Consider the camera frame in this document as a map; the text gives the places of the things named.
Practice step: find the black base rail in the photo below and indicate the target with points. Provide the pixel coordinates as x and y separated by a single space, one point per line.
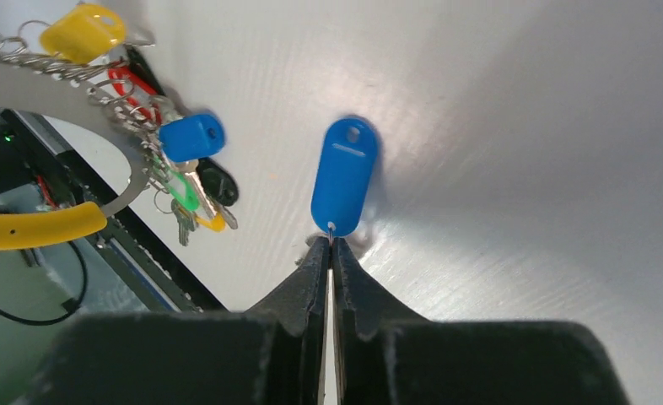
124 267

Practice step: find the keyring with yellow handle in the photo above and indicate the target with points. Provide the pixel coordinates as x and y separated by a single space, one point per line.
53 87

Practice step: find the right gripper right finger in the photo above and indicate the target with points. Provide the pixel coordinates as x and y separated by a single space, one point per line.
389 354

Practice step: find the red key tag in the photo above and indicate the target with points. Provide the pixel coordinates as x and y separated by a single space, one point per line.
127 82

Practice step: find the green key tag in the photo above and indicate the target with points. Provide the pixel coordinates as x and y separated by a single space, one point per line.
184 202

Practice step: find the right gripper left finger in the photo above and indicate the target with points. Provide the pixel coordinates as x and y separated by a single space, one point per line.
272 353

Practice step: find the yellow key tag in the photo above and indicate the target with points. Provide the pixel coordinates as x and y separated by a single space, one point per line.
215 224

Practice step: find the black headed key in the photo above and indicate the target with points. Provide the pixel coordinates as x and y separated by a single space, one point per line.
218 183

